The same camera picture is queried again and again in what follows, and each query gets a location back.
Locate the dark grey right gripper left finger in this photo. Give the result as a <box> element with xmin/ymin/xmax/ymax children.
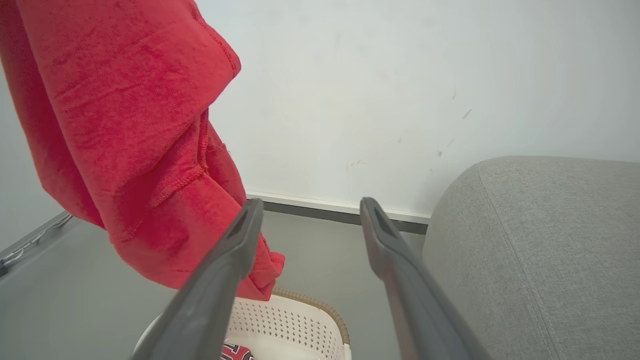
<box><xmin>131</xmin><ymin>198</ymin><xmax>265</xmax><ymax>360</ymax></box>

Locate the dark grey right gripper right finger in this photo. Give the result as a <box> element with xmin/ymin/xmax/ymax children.
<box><xmin>359</xmin><ymin>197</ymin><xmax>494</xmax><ymax>360</ymax></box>

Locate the red white sports jersey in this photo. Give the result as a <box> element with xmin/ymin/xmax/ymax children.
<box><xmin>220</xmin><ymin>340</ymin><xmax>256</xmax><ymax>360</ymax></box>

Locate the red hooded sweatshirt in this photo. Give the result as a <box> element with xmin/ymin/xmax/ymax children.
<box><xmin>0</xmin><ymin>0</ymin><xmax>286</xmax><ymax>302</ymax></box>

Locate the white perforated laundry basket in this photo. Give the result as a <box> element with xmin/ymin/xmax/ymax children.
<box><xmin>132</xmin><ymin>287</ymin><xmax>352</xmax><ymax>360</ymax></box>

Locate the white and grey baseboard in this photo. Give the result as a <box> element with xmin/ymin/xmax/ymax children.
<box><xmin>245</xmin><ymin>192</ymin><xmax>432</xmax><ymax>235</ymax></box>

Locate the grey fabric sofa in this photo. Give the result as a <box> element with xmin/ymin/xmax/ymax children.
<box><xmin>422</xmin><ymin>155</ymin><xmax>640</xmax><ymax>360</ymax></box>

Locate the thin grey floor cable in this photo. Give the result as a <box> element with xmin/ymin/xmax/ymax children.
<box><xmin>0</xmin><ymin>214</ymin><xmax>74</xmax><ymax>271</ymax></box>

